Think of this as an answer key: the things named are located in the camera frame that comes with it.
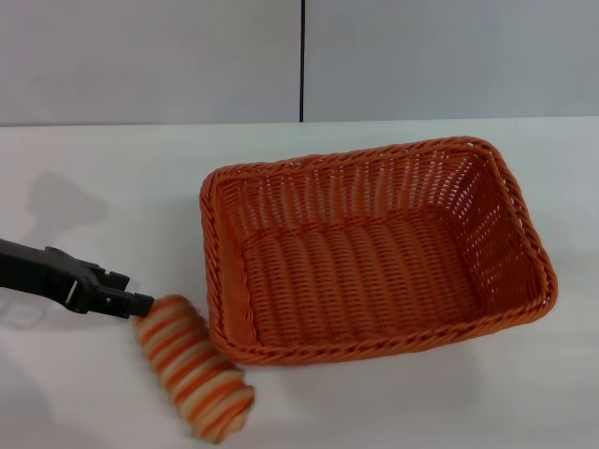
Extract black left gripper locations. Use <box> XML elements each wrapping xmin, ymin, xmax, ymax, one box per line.
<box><xmin>0</xmin><ymin>238</ymin><xmax>155</xmax><ymax>321</ymax></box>

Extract orange white striped bread toy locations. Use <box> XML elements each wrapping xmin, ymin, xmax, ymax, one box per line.
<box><xmin>132</xmin><ymin>294</ymin><xmax>256</xmax><ymax>444</ymax></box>

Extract orange woven plastic basket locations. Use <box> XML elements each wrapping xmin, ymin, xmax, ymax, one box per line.
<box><xmin>199</xmin><ymin>136</ymin><xmax>560</xmax><ymax>368</ymax></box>

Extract black vertical wall strip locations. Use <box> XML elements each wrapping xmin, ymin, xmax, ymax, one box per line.
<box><xmin>299</xmin><ymin>0</ymin><xmax>307</xmax><ymax>123</ymax></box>

